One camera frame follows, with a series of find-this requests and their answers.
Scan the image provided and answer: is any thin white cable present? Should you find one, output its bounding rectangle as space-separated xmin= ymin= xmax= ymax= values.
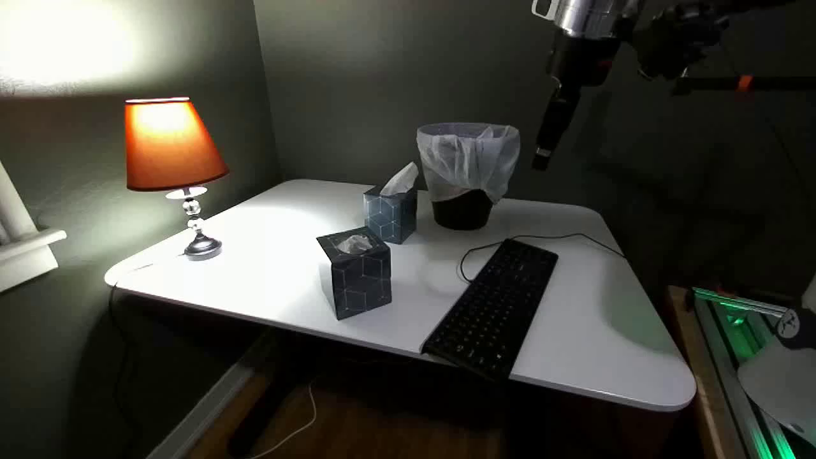
xmin=251 ymin=381 xmax=321 ymax=459

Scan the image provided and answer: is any table lamp with orange shade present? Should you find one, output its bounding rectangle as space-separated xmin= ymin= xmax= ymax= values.
xmin=121 ymin=94 xmax=230 ymax=261

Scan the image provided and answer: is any black computer keyboard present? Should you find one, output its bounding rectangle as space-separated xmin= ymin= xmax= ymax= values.
xmin=418 ymin=236 xmax=562 ymax=383

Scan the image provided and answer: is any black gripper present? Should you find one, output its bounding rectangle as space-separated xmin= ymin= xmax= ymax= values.
xmin=531 ymin=30 xmax=626 ymax=171

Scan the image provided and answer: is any thin black keyboard cable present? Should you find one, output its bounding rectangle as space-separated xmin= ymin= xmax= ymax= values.
xmin=456 ymin=229 xmax=628 ymax=286

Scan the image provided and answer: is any dark navy patterned tissue box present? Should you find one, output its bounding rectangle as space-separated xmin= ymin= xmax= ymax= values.
xmin=315 ymin=226 xmax=396 ymax=322

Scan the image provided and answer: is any green lit aluminium frame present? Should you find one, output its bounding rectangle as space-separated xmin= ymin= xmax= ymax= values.
xmin=688 ymin=286 xmax=816 ymax=459

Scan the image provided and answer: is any teal cup with items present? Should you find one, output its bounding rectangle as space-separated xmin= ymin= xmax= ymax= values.
xmin=363 ymin=161 xmax=420 ymax=247

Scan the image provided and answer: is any wooden side panel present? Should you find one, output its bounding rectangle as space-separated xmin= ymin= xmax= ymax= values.
xmin=663 ymin=282 xmax=726 ymax=459

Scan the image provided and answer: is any black waste bin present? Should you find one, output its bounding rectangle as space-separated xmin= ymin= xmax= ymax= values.
xmin=428 ymin=187 xmax=498 ymax=231

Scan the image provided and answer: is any white plastic bin liner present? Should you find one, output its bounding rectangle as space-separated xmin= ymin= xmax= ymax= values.
xmin=413 ymin=120 xmax=522 ymax=205

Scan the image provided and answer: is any white wall shelf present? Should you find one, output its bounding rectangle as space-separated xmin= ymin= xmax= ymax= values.
xmin=0 ymin=161 xmax=68 ymax=296

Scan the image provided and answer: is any white rounded plate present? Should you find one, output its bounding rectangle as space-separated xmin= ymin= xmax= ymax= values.
xmin=737 ymin=337 xmax=816 ymax=447

